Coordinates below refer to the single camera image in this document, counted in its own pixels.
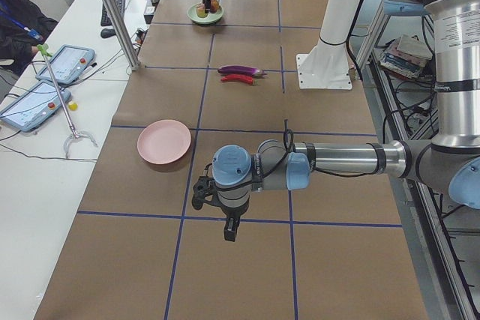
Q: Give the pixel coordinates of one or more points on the teach pendant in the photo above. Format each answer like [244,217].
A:
[69,62]
[31,109]

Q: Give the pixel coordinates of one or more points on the red chili pepper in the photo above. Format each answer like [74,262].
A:
[248,80]

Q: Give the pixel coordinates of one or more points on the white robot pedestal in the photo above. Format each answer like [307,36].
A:
[326,65]

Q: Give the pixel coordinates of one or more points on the upper teach pendant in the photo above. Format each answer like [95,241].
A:
[69,62]

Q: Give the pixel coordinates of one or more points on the purple eggplant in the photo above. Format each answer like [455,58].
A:
[242,70]

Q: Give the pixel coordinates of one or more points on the small yellow toy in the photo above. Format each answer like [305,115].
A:
[72,106]

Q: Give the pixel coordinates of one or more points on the green plate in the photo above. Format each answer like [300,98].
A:
[209,19]

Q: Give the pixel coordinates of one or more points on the pink plate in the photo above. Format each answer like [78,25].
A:
[164,142]

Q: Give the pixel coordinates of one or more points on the lower teach pendant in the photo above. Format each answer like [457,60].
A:
[31,109]

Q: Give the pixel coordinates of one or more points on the black computer mouse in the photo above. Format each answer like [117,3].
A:
[107,33]

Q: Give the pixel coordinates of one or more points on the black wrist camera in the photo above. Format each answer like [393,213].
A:
[204,192]

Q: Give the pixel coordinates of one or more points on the orange black electronics box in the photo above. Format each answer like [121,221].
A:
[140,36]

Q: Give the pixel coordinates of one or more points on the pink green peach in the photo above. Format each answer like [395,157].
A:
[201,11]

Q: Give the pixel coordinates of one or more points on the metal reacher grabber tool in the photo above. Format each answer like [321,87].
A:
[75,135]

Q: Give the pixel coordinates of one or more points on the aluminium frame post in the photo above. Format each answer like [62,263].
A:
[124,38]

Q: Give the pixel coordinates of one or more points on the person in dark jacket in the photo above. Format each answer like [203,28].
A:
[23,27]

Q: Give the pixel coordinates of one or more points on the stack of books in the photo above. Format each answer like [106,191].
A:
[406,56]

